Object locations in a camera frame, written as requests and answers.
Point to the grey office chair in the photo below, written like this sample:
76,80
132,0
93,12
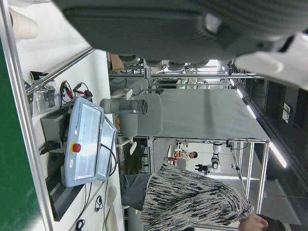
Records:
149,115

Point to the teach pendant with red button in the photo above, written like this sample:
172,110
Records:
85,139

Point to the grey teach pendant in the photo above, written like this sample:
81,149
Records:
106,149

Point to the grey cylindrical robot arm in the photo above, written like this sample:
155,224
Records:
120,105

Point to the long ceiling light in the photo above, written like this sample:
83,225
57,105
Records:
278,155

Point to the plastic bag with black parts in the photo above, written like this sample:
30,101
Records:
44,98

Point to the person in patterned sweater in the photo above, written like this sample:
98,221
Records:
187,197

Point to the green conveyor belt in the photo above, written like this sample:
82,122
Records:
12,144

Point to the brown cardboard box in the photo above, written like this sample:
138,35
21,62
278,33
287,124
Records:
117,62

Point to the aluminium conveyor side rail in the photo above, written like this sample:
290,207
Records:
26,120

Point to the steel rod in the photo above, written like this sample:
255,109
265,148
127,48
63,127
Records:
60,69

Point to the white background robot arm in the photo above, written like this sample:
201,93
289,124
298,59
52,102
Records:
216,158

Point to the black finned control box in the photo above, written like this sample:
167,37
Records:
55,125

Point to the person in white coat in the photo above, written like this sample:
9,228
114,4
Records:
191,155

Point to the grey fabric screen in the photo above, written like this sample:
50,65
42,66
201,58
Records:
209,115

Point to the grey white left robot hand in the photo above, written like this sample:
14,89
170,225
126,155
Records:
149,31

